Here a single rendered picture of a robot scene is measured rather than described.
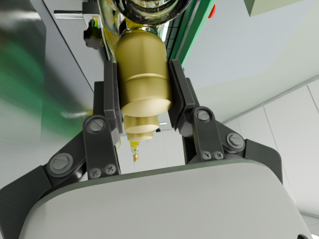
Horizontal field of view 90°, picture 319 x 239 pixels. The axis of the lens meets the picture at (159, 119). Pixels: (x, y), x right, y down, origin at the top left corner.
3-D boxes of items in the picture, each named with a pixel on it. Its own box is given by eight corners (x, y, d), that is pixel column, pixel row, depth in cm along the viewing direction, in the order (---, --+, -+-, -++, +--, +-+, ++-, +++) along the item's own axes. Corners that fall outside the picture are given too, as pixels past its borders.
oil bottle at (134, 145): (127, 119, 107) (131, 161, 100) (136, 118, 108) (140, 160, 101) (128, 121, 113) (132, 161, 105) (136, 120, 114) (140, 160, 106)
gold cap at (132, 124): (146, 76, 15) (152, 122, 13) (159, 90, 18) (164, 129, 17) (113, 87, 16) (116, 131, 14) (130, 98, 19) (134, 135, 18)
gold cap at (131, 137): (151, 110, 24) (155, 139, 23) (128, 114, 24) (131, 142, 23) (147, 101, 20) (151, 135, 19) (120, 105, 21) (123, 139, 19)
